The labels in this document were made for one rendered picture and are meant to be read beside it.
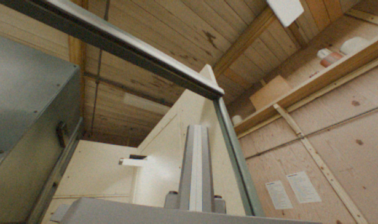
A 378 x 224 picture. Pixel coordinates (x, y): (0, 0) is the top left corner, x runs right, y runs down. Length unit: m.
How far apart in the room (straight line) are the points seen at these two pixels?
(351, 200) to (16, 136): 2.39
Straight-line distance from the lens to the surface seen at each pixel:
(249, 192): 0.46
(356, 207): 2.03
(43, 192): 1.43
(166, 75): 0.50
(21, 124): 0.85
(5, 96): 0.94
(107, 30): 0.47
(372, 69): 2.26
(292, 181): 2.11
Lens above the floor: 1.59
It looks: 38 degrees up
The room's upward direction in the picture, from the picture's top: 7 degrees counter-clockwise
